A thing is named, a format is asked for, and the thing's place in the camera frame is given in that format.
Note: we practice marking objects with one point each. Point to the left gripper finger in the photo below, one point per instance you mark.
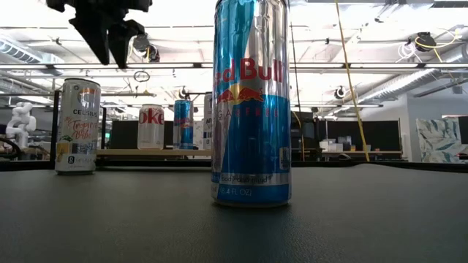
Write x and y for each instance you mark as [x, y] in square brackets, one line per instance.
[93, 40]
[122, 40]

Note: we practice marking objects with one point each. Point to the silver Diet Coke can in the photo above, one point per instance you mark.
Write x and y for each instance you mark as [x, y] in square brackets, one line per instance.
[150, 131]

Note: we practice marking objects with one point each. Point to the blue silver Red Bull can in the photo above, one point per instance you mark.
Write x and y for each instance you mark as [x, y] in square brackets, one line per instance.
[252, 146]
[183, 128]

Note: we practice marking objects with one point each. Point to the white Celsius Tropical Vibe can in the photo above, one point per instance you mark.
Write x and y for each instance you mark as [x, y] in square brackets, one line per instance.
[78, 146]

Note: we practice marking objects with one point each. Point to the white Celsius Arctic Vibe can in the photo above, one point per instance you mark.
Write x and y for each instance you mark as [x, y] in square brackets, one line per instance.
[207, 128]

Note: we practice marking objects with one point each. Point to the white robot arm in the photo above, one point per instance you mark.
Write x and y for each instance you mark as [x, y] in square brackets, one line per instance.
[21, 122]

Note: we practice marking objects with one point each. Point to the wooden shelf board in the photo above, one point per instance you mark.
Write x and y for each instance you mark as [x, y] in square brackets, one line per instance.
[120, 152]

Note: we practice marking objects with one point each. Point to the black table mat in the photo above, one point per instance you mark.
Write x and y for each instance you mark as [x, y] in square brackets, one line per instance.
[146, 219]

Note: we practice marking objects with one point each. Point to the wooden workbench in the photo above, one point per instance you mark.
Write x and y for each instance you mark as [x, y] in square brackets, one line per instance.
[380, 152]

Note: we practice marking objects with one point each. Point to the leaf patterned panel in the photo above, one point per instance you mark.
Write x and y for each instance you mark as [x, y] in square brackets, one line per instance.
[438, 140]

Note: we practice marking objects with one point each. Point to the black partition wall panel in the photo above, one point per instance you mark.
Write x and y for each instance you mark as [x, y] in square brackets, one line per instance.
[365, 135]
[124, 133]

